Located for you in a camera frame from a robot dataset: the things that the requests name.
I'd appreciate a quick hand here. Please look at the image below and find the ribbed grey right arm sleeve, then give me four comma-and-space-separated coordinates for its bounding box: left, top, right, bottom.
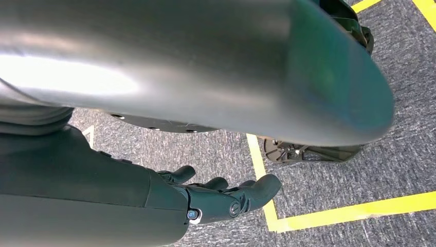
0, 99, 75, 136

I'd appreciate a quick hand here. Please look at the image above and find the dark screwed robot plate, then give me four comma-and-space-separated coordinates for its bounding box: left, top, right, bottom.
108, 112, 220, 134

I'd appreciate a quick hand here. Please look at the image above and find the yellow floor tape square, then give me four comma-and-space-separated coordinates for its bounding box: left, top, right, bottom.
246, 133, 436, 234
351, 0, 436, 32

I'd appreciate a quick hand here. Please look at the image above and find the black robot foot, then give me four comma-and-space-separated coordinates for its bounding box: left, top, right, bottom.
264, 137, 364, 165

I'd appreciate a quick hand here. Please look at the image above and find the black robot leg mechanism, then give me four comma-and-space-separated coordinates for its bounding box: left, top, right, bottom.
312, 0, 375, 55

